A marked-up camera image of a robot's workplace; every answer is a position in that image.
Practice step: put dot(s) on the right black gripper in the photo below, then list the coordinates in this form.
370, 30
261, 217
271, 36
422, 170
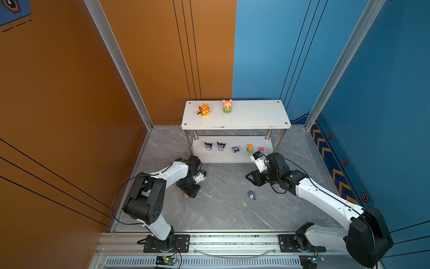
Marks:
256, 180

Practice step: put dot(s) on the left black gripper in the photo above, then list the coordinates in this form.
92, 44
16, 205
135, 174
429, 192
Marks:
192, 193

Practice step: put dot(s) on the small blue figure toy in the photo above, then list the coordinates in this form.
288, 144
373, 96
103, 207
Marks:
251, 195

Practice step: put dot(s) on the green orange toy truck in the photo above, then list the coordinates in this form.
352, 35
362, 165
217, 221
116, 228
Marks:
250, 149

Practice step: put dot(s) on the black white Kuromi figure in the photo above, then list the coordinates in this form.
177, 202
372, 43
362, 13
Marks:
208, 146

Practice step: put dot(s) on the purple figure toy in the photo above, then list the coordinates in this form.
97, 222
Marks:
236, 149

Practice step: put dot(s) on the orange yellow duck toy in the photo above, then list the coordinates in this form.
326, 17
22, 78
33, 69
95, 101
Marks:
204, 110

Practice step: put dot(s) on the pink yellow bear toy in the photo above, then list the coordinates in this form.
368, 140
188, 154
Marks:
227, 106

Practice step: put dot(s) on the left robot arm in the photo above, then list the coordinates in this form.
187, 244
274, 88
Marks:
145, 199

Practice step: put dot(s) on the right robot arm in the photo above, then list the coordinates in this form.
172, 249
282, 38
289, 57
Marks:
364, 234

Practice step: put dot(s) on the white two-tier shelf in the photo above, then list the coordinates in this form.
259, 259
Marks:
261, 123

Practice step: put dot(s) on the left green circuit board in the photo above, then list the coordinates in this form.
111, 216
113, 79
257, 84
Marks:
166, 261

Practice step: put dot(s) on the green circuit board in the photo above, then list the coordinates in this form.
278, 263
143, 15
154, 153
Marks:
311, 262
166, 261

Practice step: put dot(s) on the right green circuit board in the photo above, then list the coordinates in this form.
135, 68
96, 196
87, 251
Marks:
311, 262

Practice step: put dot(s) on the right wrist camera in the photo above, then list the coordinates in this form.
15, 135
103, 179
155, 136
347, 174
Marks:
260, 161

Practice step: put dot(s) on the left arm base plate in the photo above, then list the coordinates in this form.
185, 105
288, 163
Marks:
176, 242

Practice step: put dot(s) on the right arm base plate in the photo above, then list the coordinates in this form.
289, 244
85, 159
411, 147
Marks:
292, 243

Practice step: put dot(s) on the aluminium rail frame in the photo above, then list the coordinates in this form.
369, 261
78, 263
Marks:
212, 250

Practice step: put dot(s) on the right aluminium corner post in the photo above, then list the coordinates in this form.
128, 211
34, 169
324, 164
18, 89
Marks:
356, 38

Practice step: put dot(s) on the aluminium corner post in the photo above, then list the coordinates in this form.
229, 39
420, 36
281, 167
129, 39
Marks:
99, 18
356, 38

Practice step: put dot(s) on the left aluminium corner post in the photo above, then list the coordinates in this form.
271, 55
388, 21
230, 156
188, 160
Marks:
99, 18

